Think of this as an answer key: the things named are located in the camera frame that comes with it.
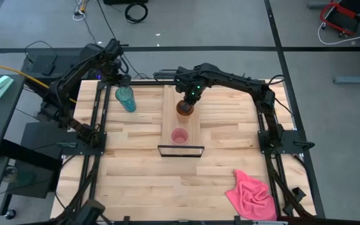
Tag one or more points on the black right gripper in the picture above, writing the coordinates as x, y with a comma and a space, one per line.
192, 87

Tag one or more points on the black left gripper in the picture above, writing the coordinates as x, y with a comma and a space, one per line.
117, 76

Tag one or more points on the brown orange cup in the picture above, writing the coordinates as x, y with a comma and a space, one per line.
184, 117

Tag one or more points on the teal translucent plastic cup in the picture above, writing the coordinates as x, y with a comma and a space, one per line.
126, 100

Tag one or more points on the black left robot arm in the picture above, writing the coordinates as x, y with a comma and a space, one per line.
73, 75

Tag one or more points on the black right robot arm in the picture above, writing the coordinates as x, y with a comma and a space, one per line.
239, 82

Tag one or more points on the wooden tray board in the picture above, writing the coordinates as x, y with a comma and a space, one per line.
169, 125

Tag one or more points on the pink plastic cup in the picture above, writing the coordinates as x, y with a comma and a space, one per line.
179, 136

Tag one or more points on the black vented power box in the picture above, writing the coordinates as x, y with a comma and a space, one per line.
41, 64

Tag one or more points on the pink cloth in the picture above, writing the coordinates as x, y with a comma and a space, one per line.
252, 197

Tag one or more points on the mint green stapler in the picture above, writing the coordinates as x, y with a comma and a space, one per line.
1, 86

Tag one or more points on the grey table foot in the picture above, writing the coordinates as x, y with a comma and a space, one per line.
355, 78

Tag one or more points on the black caster wheel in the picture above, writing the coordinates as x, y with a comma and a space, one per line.
10, 214

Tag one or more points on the red and black dolly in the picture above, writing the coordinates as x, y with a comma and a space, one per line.
339, 15

